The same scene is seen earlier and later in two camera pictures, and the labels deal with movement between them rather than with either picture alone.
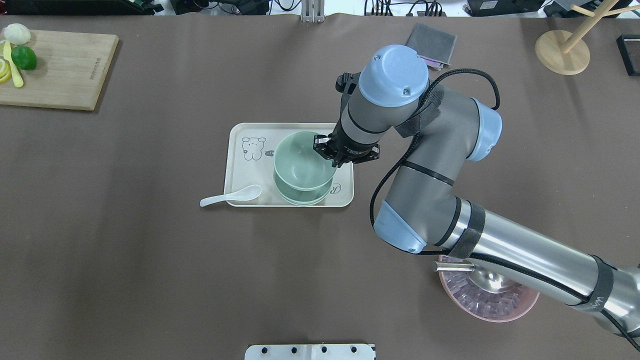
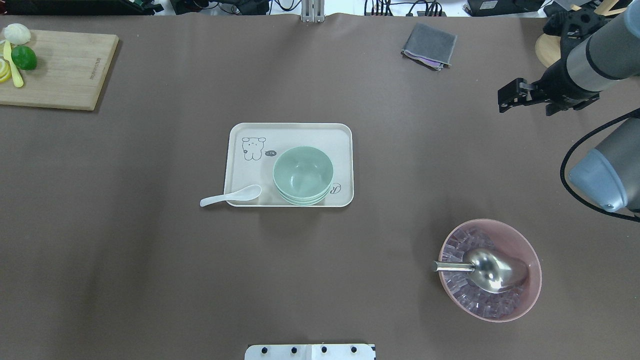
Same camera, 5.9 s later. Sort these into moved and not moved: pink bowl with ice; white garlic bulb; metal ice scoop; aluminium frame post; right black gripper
Moved: right black gripper
Not moved: metal ice scoop; aluminium frame post; pink bowl with ice; white garlic bulb
